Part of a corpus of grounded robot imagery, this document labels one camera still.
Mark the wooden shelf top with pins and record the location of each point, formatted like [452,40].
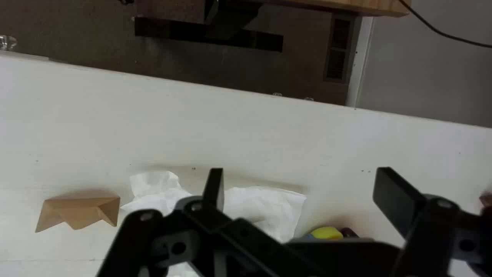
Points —
[389,8]

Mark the green white Expo marker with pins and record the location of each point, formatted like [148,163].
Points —
[331,232]

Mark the crumpled white tissue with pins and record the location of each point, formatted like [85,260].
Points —
[272,209]

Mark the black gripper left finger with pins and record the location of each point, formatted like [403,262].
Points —
[200,234]

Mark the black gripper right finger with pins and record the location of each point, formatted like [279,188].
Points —
[435,229]

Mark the black monitor stand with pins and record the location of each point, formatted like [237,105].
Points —
[225,23]

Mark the folded brown cardboard piece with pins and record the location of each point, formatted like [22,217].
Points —
[79,211]

